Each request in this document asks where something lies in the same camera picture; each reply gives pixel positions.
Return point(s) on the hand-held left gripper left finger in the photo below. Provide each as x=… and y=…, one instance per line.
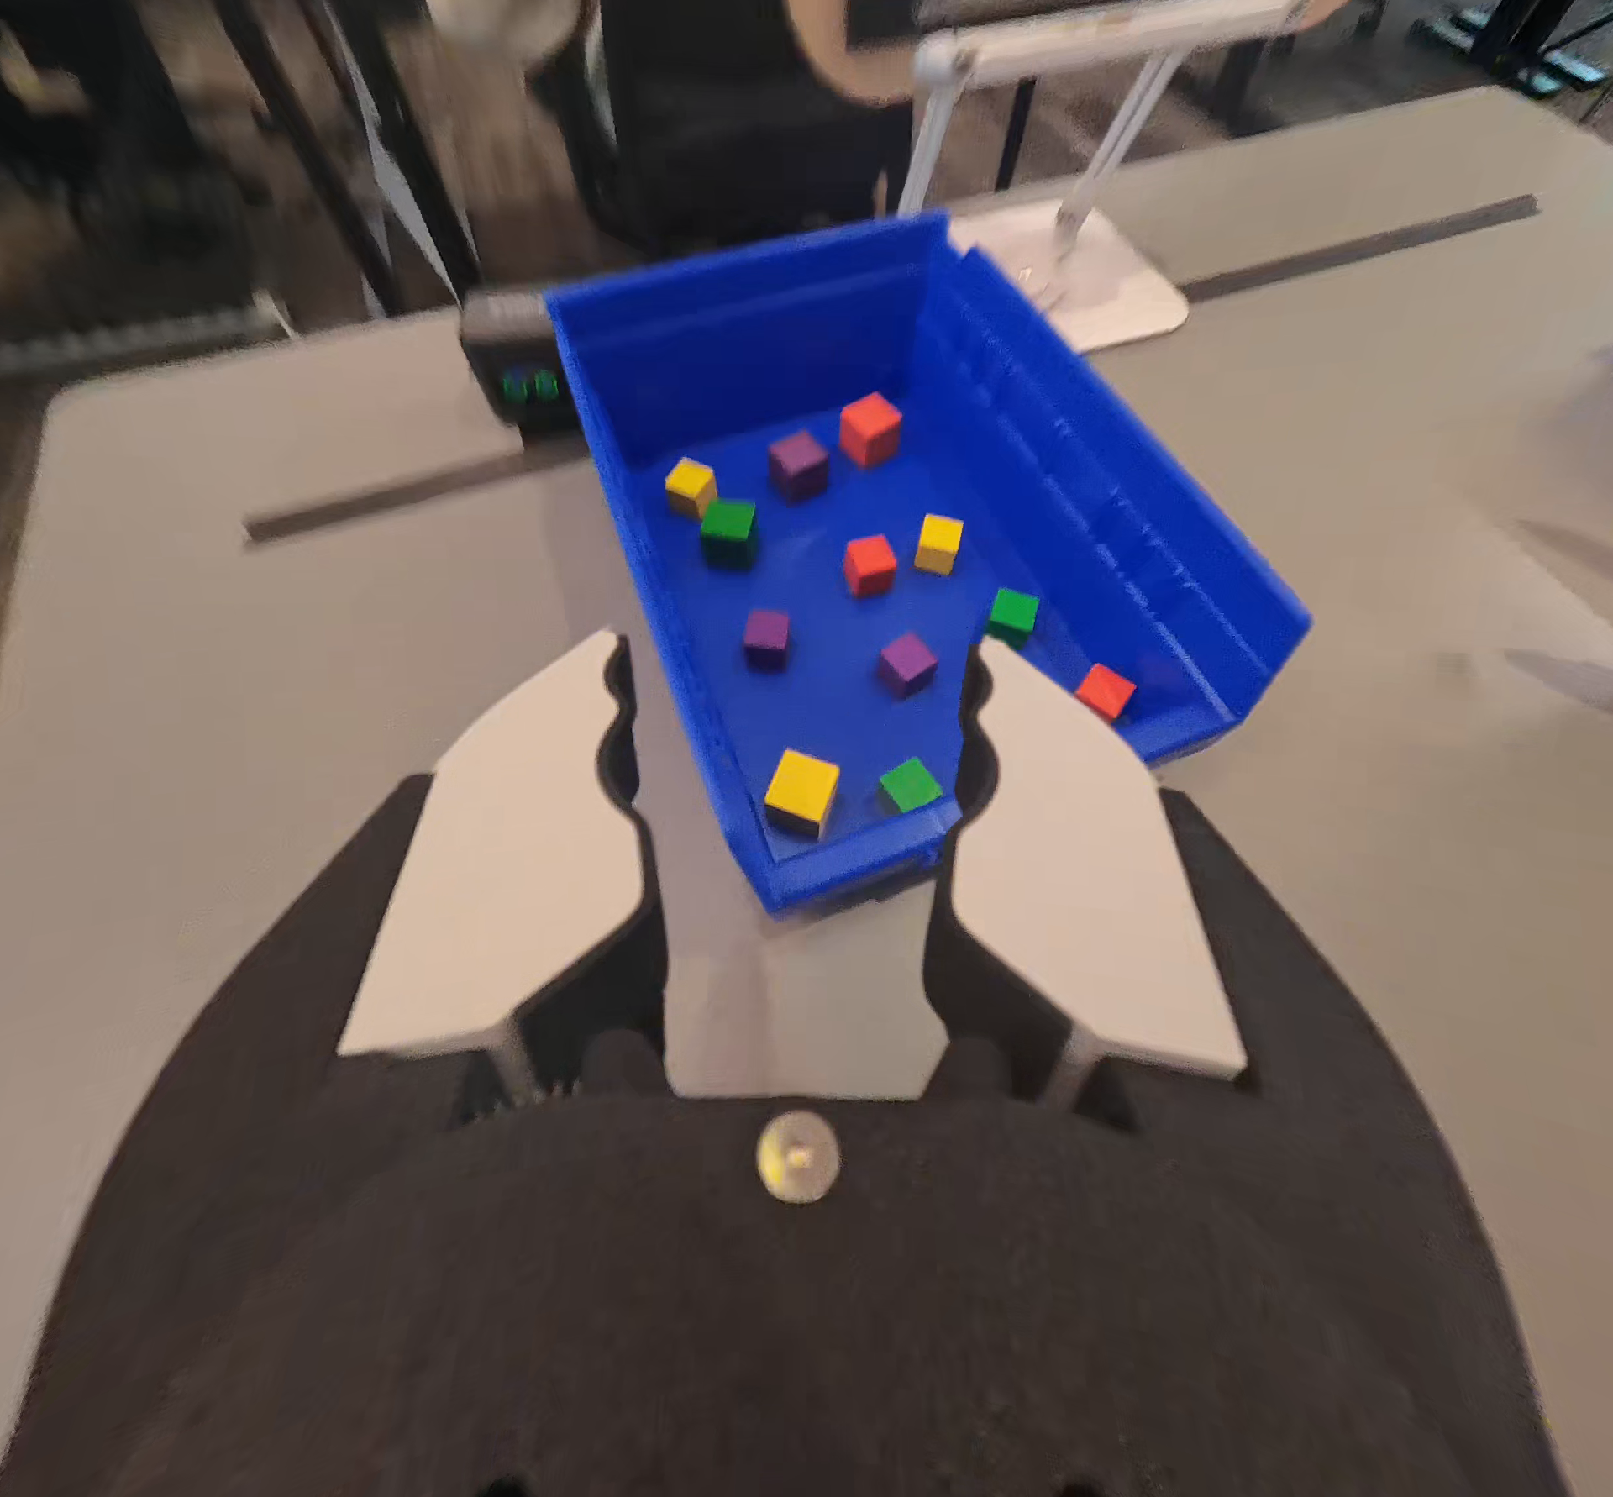
x=504, y=879

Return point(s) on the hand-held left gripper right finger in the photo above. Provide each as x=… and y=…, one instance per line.
x=1096, y=903

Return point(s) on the green wooden cube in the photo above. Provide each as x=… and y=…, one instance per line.
x=910, y=783
x=1015, y=612
x=728, y=524

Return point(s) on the purple wooden cube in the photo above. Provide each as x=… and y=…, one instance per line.
x=908, y=658
x=766, y=633
x=797, y=460

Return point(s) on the yellow wooden cube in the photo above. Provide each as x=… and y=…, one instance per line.
x=690, y=479
x=939, y=539
x=801, y=784

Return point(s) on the blue plastic bin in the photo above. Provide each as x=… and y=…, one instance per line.
x=756, y=338

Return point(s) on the black device with green buttons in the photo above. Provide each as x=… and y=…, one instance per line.
x=504, y=324

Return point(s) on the instruction sign on white stand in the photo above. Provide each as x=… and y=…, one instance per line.
x=1122, y=286

